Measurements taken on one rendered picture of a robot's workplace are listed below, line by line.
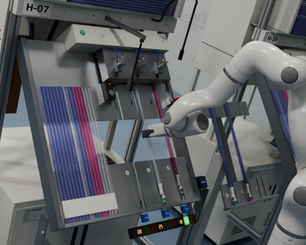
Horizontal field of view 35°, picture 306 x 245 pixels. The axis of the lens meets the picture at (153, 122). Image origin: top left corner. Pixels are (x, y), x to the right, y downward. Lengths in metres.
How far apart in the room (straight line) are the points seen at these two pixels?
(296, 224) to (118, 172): 0.68
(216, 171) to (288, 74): 0.89
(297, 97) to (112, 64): 0.74
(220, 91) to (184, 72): 4.33
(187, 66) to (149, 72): 3.94
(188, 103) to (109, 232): 0.89
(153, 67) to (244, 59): 0.56
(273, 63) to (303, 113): 0.19
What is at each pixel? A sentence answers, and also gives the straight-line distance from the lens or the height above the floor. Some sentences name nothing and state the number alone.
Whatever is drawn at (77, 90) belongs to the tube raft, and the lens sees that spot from 1.92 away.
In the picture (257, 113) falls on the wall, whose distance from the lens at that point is 5.59.
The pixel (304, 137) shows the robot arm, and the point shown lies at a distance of 1.69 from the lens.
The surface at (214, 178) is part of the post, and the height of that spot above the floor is 0.73.
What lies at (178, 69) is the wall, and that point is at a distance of 6.11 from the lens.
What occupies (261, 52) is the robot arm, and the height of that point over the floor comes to 1.44.
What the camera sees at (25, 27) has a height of 1.23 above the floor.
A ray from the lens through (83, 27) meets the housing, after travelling 1.98.
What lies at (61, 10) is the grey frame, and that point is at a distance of 1.93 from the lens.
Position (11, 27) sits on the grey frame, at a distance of 1.90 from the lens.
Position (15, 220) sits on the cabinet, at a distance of 2.05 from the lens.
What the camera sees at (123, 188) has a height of 0.78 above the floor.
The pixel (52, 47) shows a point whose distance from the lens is 1.96.
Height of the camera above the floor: 1.69
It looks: 20 degrees down
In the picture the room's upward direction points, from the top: 16 degrees clockwise
